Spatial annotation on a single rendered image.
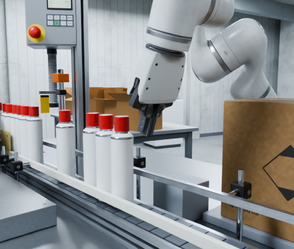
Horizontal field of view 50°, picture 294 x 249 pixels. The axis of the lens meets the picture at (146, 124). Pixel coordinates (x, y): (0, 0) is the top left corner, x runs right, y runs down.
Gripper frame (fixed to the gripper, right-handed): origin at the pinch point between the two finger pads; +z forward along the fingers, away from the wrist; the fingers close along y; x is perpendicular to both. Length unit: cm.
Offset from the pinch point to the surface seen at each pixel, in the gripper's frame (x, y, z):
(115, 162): -4.1, 2.5, 10.9
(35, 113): -52, 1, 21
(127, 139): -4.2, 0.5, 5.6
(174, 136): -126, -160, 84
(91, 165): -13.5, 1.9, 17.5
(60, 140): -28.5, 3.1, 18.0
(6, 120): -71, 4, 31
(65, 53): -465, -219, 98
